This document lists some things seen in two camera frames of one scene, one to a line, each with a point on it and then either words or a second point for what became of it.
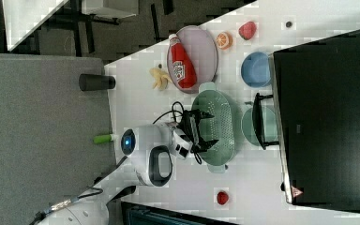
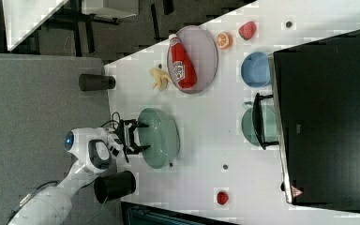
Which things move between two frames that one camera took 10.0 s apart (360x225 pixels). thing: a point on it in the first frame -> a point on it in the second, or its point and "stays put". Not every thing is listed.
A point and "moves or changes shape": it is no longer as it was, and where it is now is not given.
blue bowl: [256, 69] stays put
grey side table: [38, 127] stays put
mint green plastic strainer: [219, 127] moves or changes shape
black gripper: [189, 127] -> [126, 132]
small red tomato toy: [222, 198] stays put
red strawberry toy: [247, 30] stays put
